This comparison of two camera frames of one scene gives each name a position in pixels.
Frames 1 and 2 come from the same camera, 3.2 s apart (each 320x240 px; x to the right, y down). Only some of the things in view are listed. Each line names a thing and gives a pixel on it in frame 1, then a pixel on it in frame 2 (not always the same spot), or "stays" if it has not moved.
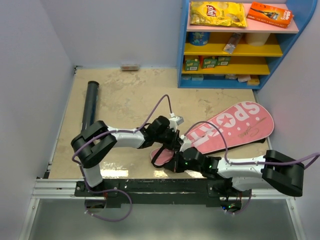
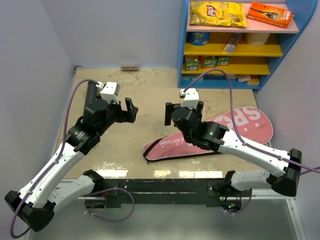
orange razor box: (269, 14) stays
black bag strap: (154, 159) → (150, 148)
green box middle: (208, 63) stays
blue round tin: (198, 38) stays
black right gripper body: (180, 165) → (175, 105)
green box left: (192, 65) stays
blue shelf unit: (217, 57) stays
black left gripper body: (170, 138) → (119, 115)
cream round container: (257, 39) stays
